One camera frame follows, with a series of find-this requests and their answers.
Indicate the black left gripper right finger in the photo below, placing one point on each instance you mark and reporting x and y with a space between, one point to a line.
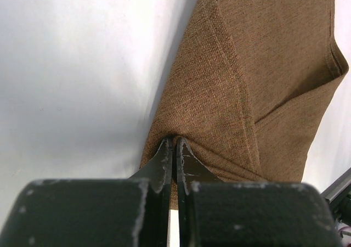
190 173

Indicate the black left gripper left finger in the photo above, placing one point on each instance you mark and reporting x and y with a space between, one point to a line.
151 225

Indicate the brown cloth napkin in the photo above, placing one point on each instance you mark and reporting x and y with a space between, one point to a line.
249 86

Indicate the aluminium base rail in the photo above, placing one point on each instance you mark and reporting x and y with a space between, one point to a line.
338 190

